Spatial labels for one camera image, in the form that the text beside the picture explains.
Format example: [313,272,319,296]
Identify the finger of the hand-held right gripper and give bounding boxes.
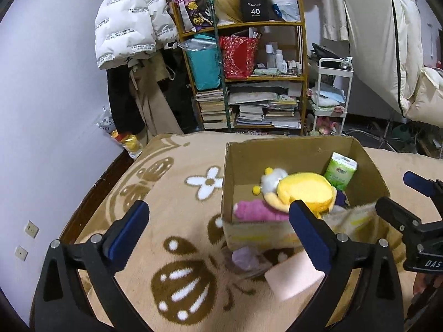
[375,196,422,238]
[403,170,443,199]

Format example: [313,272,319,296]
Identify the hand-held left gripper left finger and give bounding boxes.
[35,200,150,332]

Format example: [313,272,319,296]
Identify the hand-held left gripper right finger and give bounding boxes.
[289,200,405,332]

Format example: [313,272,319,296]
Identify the light pink cube cushion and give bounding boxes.
[265,249,328,301]

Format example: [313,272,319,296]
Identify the yellow plush with white fluff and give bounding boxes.
[252,167,338,215]

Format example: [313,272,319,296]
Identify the pink plush toy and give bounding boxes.
[233,199,291,222]

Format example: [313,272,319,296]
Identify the small purple plush toy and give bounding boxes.
[230,245,269,274]

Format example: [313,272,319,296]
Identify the green tissue pack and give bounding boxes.
[323,151,358,189]

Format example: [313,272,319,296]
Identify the printed cardboard box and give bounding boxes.
[221,136,392,251]

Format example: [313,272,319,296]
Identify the person's right hand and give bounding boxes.
[413,273,443,296]

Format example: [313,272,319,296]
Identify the beige patterned blanket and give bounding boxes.
[29,131,443,332]

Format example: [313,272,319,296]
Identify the metal tripod stand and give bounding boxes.
[372,118,398,151]

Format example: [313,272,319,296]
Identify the plastic bag with yellow items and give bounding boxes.
[97,107,143,161]

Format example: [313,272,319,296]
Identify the cream quilt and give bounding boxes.
[405,67,443,125]

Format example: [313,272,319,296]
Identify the light blue pillow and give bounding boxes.
[311,88,347,106]

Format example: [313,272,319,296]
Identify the beige hanging trousers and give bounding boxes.
[129,53,184,139]

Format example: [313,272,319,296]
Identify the black hanging garment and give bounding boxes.
[105,64,146,135]

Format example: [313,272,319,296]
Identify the pile of papers and booklets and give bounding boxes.
[228,82,302,129]

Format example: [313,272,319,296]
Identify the white trolley cart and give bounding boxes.
[306,57,354,137]

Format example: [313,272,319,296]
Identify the white folded duvet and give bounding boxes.
[339,0,426,118]

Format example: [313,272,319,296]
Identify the dark hanging coat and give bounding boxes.
[163,50,203,134]

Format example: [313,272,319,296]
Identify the stack of books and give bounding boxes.
[194,88,233,130]

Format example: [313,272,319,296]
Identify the black pouch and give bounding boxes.
[311,43,353,63]

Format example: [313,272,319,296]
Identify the group of cosmetic bottles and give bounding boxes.
[256,42,303,76]

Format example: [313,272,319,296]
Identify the teal bag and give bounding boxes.
[182,35,223,91]

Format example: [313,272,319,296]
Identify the red patterned bag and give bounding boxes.
[219,35,260,79]

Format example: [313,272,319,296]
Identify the cream floral curtain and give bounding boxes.
[298,0,350,42]

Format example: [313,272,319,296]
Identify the white printed puffer jacket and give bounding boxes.
[94,0,179,70]

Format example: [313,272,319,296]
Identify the wooden shelf rack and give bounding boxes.
[171,0,308,137]

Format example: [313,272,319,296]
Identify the black box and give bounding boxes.
[239,0,269,22]

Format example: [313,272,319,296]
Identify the purple printed tote bag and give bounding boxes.
[173,0,217,32]

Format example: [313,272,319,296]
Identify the blonde wig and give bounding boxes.
[212,0,243,25]

